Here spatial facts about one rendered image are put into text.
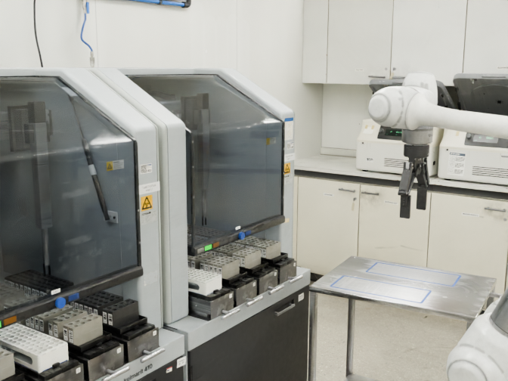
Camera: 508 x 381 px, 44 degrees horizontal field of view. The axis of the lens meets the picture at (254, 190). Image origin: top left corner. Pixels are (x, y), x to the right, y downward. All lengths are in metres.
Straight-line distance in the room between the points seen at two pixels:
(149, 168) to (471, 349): 1.09
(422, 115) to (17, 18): 1.97
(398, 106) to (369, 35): 3.03
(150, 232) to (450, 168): 2.57
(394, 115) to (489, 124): 0.24
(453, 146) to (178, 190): 2.44
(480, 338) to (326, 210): 3.04
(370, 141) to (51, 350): 3.06
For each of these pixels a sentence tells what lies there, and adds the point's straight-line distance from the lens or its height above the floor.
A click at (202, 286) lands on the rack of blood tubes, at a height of 0.85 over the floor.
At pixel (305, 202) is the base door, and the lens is 4.72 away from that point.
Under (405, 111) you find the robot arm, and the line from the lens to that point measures 1.72.
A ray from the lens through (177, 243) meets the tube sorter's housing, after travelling 2.19.
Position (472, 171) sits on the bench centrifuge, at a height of 0.98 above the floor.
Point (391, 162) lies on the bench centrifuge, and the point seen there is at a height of 0.99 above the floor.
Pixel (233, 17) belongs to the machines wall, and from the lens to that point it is 4.23.
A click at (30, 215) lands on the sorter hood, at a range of 1.75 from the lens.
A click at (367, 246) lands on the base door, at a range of 4.55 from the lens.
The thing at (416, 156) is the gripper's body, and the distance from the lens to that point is 1.90.
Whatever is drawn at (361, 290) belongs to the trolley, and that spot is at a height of 0.82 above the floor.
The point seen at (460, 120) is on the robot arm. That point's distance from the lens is 1.72.
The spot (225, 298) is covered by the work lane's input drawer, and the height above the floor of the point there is 0.79.
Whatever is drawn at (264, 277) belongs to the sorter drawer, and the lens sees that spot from 2.52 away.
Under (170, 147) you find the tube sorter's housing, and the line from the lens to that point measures 2.10.
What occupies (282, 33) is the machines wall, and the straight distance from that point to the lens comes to 4.72.
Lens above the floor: 1.63
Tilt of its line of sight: 11 degrees down
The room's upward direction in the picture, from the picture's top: straight up
